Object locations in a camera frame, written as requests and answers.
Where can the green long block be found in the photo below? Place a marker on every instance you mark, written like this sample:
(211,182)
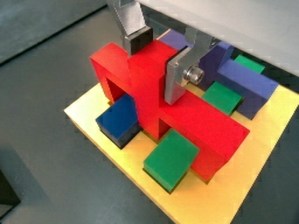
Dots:
(171,159)

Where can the blue long block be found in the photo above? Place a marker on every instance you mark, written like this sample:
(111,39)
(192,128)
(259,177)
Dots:
(118,122)

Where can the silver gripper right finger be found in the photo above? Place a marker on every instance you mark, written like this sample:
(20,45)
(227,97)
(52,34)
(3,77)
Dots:
(182,66)

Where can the yellow base board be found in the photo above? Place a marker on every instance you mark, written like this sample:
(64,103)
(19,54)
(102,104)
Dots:
(199,201)

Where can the purple three-legged block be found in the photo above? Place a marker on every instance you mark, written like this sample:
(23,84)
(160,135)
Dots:
(231,73)

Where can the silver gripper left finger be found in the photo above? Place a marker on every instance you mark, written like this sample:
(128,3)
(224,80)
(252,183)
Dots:
(136,34)

